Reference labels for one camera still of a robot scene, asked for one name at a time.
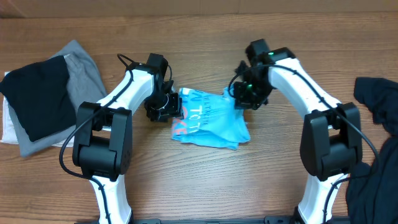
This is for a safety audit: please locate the black folded garment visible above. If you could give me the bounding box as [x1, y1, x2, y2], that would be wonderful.
[1, 55, 76, 141]

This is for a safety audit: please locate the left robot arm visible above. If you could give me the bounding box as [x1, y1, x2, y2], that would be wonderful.
[72, 54, 183, 223]

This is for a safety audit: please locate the white folded garment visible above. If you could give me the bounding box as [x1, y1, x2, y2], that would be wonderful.
[0, 72, 75, 148]

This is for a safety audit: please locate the light blue printed t-shirt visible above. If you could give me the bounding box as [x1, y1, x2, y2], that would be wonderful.
[171, 88, 251, 150]

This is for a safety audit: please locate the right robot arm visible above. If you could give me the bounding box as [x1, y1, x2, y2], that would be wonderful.
[228, 39, 363, 223]

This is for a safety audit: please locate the black garment at right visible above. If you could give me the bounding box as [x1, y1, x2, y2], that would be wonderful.
[345, 77, 398, 224]

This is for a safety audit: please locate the grey folded garment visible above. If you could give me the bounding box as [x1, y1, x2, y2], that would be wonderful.
[9, 40, 108, 157]

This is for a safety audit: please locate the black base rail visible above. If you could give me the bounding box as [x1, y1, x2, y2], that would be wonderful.
[74, 215, 352, 224]

